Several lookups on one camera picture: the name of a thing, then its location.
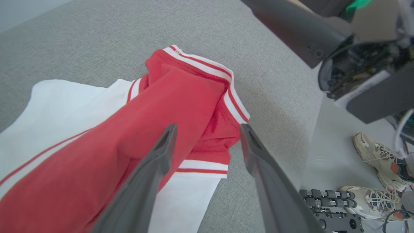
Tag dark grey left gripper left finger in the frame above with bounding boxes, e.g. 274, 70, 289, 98
91, 124, 178, 233

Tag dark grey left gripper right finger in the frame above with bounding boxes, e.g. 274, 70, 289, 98
239, 124, 324, 233

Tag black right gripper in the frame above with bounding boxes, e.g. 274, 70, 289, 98
241, 0, 353, 68

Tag red Bulls jersey white sleeves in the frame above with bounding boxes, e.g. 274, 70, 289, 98
0, 45, 250, 233

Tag beige sneaker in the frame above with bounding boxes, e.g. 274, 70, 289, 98
340, 185, 411, 221
353, 132, 414, 191

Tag black cable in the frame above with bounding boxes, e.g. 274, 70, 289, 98
382, 209, 414, 233

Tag thin white cable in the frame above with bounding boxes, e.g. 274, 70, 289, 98
393, 108, 414, 159

